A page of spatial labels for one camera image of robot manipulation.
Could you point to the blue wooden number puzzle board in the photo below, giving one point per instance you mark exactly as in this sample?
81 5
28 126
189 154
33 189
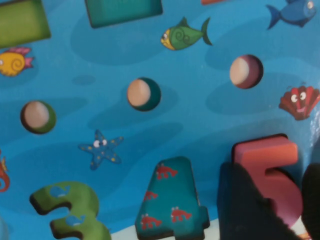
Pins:
175 112

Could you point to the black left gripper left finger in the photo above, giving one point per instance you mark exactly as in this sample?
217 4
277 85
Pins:
240 212

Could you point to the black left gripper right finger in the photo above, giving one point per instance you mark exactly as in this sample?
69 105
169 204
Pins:
312 200

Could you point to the pink wooden number five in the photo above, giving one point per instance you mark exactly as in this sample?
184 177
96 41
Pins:
265 155

